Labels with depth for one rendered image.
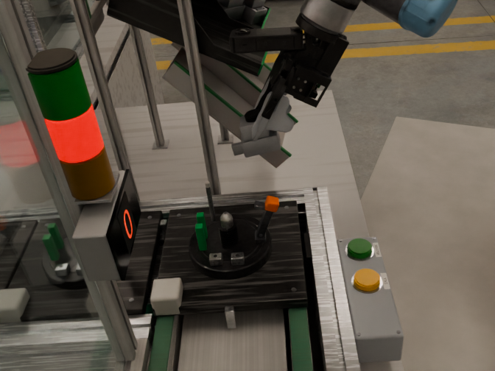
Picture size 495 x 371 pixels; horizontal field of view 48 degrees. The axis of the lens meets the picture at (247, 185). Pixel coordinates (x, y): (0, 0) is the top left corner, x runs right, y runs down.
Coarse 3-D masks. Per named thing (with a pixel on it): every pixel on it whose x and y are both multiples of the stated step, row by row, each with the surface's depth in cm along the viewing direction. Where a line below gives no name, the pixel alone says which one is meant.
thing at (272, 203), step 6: (270, 198) 87; (276, 198) 88; (258, 204) 88; (264, 204) 88; (270, 204) 86; (276, 204) 87; (264, 210) 88; (270, 210) 87; (276, 210) 87; (264, 216) 88; (270, 216) 88; (264, 222) 89; (258, 228) 91; (264, 228) 90; (258, 234) 91
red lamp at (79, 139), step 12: (48, 120) 54; (72, 120) 54; (84, 120) 55; (96, 120) 58; (60, 132) 55; (72, 132) 55; (84, 132) 55; (96, 132) 57; (60, 144) 56; (72, 144) 55; (84, 144) 56; (96, 144) 57; (60, 156) 57; (72, 156) 56; (84, 156) 57
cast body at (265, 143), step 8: (248, 112) 93; (256, 112) 93; (240, 120) 94; (248, 120) 92; (240, 128) 92; (248, 128) 92; (248, 136) 93; (264, 136) 93; (272, 136) 93; (232, 144) 96; (240, 144) 96; (248, 144) 94; (256, 144) 94; (264, 144) 94; (272, 144) 94; (280, 144) 94; (240, 152) 96; (248, 152) 94; (256, 152) 94; (264, 152) 94
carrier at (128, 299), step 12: (144, 216) 103; (156, 216) 103; (144, 228) 100; (156, 228) 100; (144, 240) 98; (156, 240) 98; (132, 252) 95; (144, 252) 95; (156, 252) 97; (132, 264) 93; (144, 264) 93; (132, 276) 91; (144, 276) 91; (120, 288) 89; (132, 288) 89; (144, 288) 88; (132, 300) 86; (144, 300) 87; (132, 312) 85; (144, 312) 86
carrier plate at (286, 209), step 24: (192, 216) 102; (216, 216) 101; (288, 216) 99; (168, 240) 97; (288, 240) 94; (168, 264) 92; (192, 264) 92; (264, 264) 90; (288, 264) 90; (192, 288) 87; (216, 288) 87; (240, 288) 86; (264, 288) 86; (288, 288) 86; (192, 312) 85; (216, 312) 85
